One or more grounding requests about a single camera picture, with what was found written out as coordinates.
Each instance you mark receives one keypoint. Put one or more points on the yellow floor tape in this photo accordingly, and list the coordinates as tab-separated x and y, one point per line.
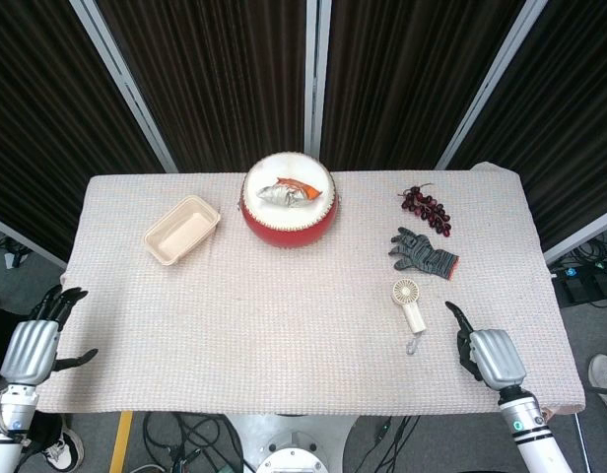
120	442

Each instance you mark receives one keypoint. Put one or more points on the white shoe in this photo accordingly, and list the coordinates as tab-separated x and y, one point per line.
604	379

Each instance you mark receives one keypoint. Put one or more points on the black white sneaker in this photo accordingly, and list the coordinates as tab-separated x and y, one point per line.
62	448

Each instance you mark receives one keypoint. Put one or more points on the crumpled silver orange snack bag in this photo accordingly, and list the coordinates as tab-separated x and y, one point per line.
287	192

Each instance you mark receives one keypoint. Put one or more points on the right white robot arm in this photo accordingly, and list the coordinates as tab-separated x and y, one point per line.
532	428

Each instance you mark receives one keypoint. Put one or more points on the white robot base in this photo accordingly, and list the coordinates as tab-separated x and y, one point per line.
291	451

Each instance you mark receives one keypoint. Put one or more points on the red white drum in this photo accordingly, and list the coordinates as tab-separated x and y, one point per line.
289	204

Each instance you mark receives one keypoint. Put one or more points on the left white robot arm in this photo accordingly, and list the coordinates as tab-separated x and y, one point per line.
8	424

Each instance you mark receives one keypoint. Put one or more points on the cream handheld fan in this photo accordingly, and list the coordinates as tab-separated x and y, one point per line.
410	304

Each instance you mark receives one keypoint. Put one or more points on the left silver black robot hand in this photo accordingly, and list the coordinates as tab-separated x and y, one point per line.
30	342

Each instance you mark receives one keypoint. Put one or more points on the white woven tablecloth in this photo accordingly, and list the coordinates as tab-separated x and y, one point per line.
303	300

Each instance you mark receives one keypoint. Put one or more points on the grey striped work glove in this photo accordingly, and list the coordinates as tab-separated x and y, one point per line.
422	254

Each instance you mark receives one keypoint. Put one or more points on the dark red grape bunch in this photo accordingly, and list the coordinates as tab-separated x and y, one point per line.
428	206

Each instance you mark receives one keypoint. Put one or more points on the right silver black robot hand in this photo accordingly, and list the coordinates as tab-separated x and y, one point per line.
495	352

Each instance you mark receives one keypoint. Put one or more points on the beige rectangular food container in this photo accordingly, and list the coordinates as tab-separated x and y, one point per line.
182	230

